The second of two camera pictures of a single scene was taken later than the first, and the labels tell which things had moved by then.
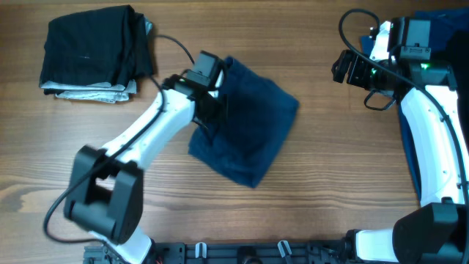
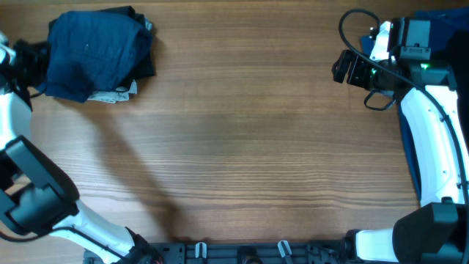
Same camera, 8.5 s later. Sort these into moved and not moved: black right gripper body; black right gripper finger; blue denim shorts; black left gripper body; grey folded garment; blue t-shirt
Moved: blue denim shorts; black left gripper body
Not moved: black right gripper finger; grey folded garment; black right gripper body; blue t-shirt
